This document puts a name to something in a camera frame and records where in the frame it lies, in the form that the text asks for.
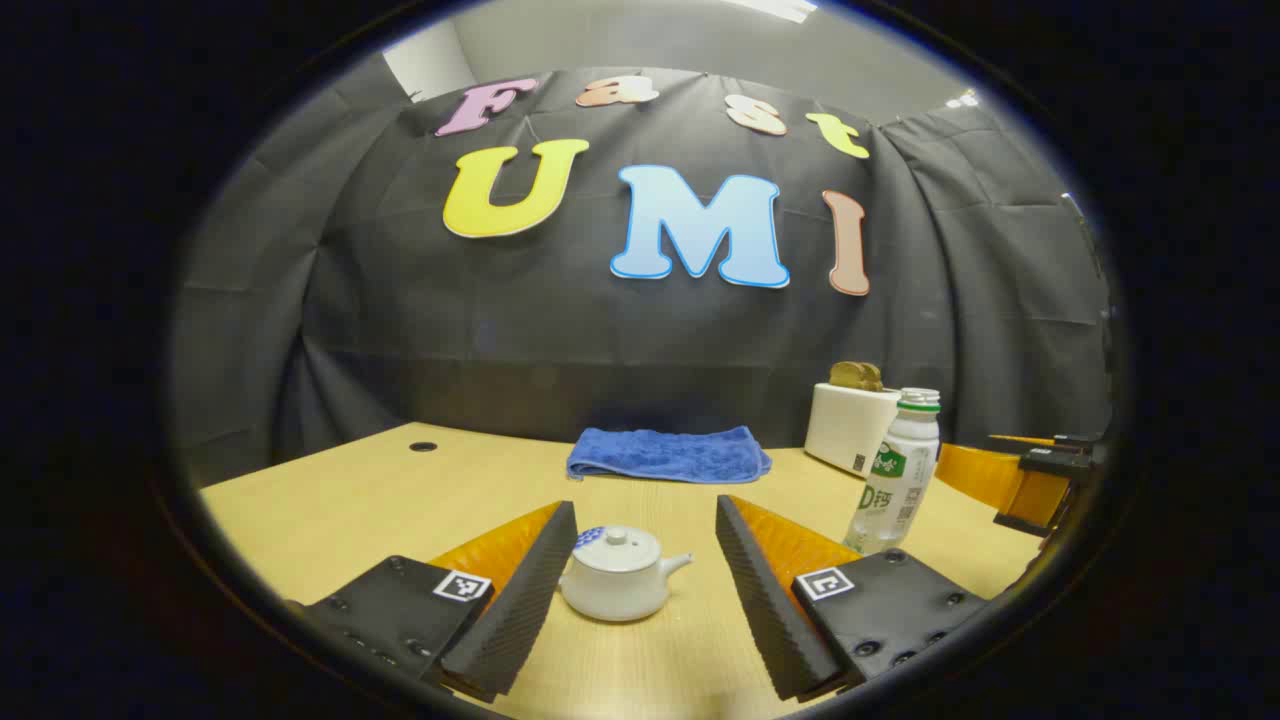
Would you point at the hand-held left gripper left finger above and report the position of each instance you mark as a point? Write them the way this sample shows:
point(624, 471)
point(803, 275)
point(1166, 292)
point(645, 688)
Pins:
point(520, 600)

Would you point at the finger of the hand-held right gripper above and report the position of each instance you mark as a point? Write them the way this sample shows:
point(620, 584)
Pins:
point(1060, 455)
point(1000, 485)

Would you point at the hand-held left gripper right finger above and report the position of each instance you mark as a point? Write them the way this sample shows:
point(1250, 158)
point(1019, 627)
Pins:
point(765, 600)

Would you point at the white ceramic teacup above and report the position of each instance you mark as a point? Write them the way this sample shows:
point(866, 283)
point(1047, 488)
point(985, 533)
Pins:
point(610, 597)

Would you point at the white plastic water bottle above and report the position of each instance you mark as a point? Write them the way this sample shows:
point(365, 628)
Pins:
point(895, 470)

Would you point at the white toaster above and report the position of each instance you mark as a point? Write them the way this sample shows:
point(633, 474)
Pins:
point(850, 425)

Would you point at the brown bread slice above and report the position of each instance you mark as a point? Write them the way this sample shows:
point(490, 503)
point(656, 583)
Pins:
point(872, 378)
point(843, 376)

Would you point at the blue folded towel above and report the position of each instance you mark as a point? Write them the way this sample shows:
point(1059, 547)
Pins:
point(665, 455)

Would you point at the ceiling light panel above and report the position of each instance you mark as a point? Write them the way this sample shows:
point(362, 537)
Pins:
point(775, 8)

